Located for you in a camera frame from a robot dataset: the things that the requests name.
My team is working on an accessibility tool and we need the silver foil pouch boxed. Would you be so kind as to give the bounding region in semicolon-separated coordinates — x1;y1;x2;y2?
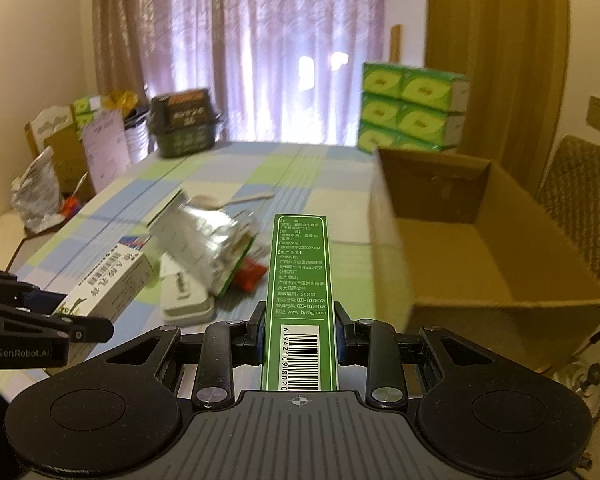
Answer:
148;190;259;297

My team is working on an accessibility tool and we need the red snack packet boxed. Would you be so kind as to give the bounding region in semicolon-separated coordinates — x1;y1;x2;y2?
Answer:
230;257;268;294

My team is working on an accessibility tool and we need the beige plastic spoon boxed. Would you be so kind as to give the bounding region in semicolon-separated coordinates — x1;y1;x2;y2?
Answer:
188;192;275;210

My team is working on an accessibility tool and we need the crinkled white plastic bag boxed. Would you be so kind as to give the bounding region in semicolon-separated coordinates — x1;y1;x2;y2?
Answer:
10;146;65;234

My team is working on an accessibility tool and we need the pink white cardboard box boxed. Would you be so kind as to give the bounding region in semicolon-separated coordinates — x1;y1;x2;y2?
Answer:
82;110;131;193

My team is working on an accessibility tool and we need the white power adapter plug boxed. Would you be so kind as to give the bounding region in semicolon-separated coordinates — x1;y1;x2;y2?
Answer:
160;252;215;327

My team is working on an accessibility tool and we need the stack of green tissue boxes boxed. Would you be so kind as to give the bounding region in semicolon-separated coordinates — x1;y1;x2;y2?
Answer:
356;62;470;154

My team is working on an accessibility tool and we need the brown cardboard box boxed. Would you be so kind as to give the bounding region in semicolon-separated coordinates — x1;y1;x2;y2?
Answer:
44;126;95;204
368;148;600;372

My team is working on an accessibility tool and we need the dark green instant noodle bowl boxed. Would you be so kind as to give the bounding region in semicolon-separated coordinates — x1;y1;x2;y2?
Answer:
148;88;222;158

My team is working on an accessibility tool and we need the long white medicine box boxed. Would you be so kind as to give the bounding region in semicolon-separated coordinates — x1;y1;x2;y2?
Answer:
46;235;156;376

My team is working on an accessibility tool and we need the brown cardboard box left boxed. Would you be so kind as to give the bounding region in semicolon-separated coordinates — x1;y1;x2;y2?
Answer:
44;126;95;204

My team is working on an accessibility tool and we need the purple sheer curtain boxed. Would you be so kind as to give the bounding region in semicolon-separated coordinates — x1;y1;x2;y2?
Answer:
92;0;385;146

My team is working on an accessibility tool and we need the checkered blue green tablecloth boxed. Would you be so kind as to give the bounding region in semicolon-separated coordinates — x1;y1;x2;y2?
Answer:
0;140;397;391

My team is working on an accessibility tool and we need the quilted brown chair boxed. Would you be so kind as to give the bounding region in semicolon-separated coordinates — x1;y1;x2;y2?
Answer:
538;136;600;284

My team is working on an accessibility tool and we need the green medicine box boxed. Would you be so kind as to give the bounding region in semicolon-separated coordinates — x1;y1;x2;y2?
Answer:
261;214;338;392

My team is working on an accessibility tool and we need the white carved chair back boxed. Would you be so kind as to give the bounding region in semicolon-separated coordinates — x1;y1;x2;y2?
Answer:
24;105;76;158

